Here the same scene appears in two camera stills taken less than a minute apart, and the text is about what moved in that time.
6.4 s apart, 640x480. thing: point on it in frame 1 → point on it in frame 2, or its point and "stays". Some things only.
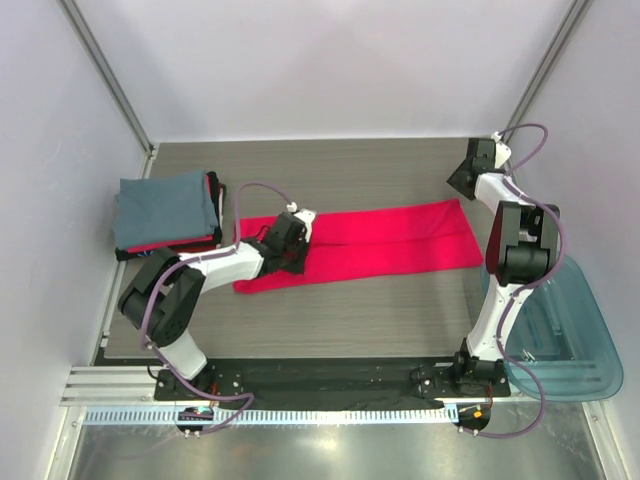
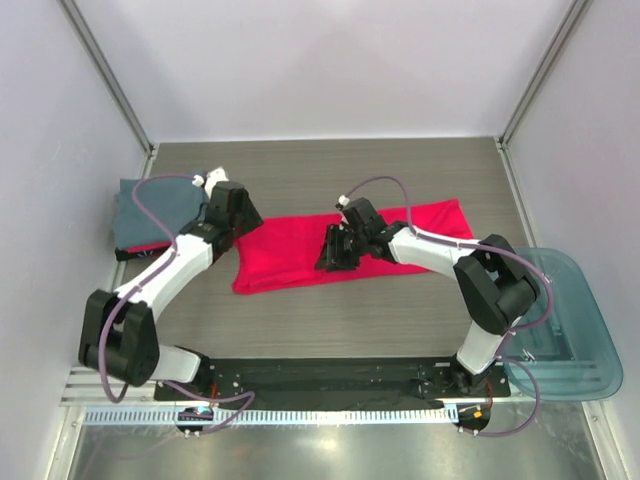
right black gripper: [456, 179] → [332, 258]
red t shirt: [353, 245] stays
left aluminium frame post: [89, 45] stays
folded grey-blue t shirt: [162, 208] stays
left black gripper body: [294, 256] → [241, 234]
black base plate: [335, 379] stays
